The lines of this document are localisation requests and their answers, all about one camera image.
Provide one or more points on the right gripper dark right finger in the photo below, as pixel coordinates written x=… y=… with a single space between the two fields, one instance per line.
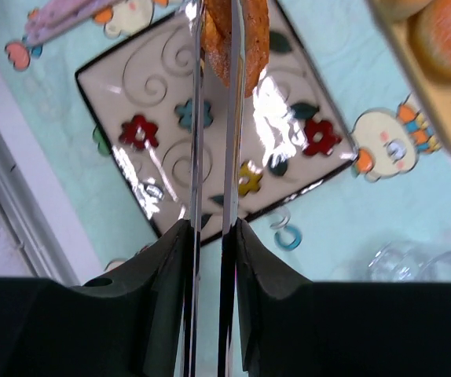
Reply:
x=276 y=330

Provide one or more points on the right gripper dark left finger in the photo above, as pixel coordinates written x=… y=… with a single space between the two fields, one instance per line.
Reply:
x=130 y=318

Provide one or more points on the small brown bread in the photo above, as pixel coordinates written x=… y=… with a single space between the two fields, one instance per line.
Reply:
x=216 y=39

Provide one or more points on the metal tongs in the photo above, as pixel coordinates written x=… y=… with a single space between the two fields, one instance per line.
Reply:
x=237 y=74

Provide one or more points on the clear drinking glass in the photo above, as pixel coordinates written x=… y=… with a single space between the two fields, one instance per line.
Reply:
x=407 y=261

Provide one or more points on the square floral plate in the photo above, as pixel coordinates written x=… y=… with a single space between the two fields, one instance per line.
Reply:
x=140 y=95

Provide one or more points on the yellow plastic tray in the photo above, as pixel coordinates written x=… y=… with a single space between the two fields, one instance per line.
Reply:
x=432 y=90

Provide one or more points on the orange glazed donut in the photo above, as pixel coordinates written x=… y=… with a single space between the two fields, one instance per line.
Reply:
x=432 y=35

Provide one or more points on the striped croissant roll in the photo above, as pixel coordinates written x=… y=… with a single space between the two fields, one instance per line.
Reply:
x=397 y=10

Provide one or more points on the spoon with pink handle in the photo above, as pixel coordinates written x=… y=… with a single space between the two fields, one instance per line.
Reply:
x=58 y=16

